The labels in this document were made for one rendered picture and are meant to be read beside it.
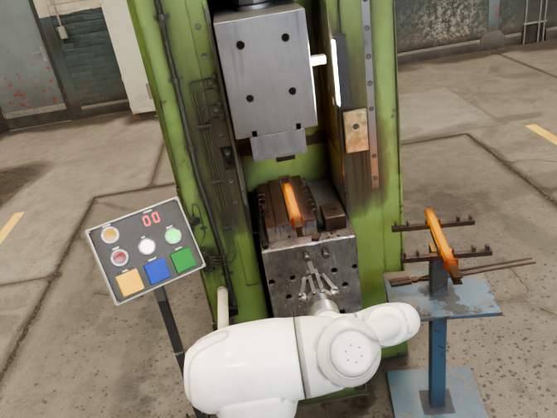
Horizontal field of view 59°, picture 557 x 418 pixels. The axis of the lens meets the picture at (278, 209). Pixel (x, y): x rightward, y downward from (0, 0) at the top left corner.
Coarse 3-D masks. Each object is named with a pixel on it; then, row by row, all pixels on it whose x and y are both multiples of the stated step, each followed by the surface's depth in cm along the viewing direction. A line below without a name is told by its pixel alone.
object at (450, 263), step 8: (432, 216) 194; (432, 224) 190; (440, 232) 184; (440, 240) 180; (440, 248) 177; (448, 248) 175; (448, 256) 171; (448, 264) 166; (456, 264) 166; (448, 272) 167; (456, 272) 162; (456, 280) 161
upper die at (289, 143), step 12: (252, 132) 183; (288, 132) 179; (300, 132) 179; (252, 144) 179; (264, 144) 180; (276, 144) 180; (288, 144) 181; (300, 144) 181; (264, 156) 182; (276, 156) 183
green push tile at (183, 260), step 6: (174, 252) 179; (180, 252) 180; (186, 252) 181; (174, 258) 179; (180, 258) 179; (186, 258) 180; (192, 258) 181; (174, 264) 178; (180, 264) 179; (186, 264) 180; (192, 264) 181; (180, 270) 179
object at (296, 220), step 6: (288, 186) 221; (288, 192) 215; (288, 198) 210; (288, 204) 207; (294, 204) 205; (294, 210) 201; (294, 216) 195; (300, 216) 194; (294, 222) 190; (300, 222) 189; (300, 228) 187; (300, 234) 188
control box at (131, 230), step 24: (168, 216) 181; (96, 240) 170; (120, 240) 173; (144, 240) 176; (168, 240) 179; (192, 240) 183; (120, 264) 172; (144, 264) 175; (168, 264) 178; (144, 288) 175
